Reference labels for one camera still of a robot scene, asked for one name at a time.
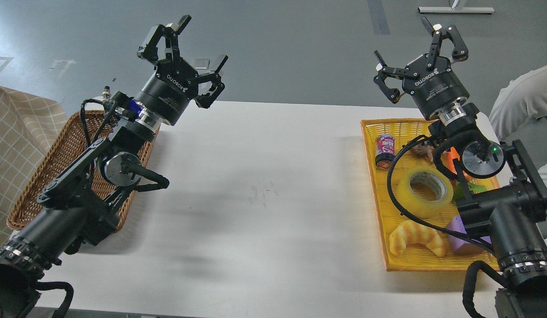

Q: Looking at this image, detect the beige checkered cloth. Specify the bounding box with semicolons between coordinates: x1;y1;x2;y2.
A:
0;86;67;246

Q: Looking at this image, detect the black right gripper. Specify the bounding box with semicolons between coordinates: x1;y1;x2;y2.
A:
373;17;471;121

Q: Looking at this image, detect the toy carrot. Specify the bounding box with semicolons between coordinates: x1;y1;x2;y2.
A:
447;147;472;182

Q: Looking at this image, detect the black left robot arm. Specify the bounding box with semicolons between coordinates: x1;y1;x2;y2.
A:
0;15;228;318

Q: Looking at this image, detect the yellow plastic basket tray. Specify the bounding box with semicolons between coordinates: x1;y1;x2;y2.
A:
361;118;498;272

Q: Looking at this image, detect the toy croissant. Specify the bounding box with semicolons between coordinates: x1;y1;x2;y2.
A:
389;220;446;257

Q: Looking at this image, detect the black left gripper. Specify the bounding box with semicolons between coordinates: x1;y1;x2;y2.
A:
134;15;229;127

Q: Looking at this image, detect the white stand base bar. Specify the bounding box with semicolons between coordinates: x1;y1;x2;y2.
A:
417;0;495;15

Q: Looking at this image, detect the person in grey clothes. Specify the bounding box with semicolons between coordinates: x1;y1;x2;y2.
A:
489;65;547;186

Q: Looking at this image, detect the purple foam block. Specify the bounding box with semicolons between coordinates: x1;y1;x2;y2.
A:
446;216;493;255

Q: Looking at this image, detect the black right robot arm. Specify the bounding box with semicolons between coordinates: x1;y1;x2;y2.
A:
374;17;547;318

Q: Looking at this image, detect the brown toy animal figure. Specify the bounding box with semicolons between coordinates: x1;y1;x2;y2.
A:
410;141;435;162

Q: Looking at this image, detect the brown wicker basket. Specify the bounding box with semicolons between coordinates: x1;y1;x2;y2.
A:
6;110;154;233

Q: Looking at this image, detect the yellow tape roll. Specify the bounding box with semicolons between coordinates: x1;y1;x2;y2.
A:
394;167;454;220

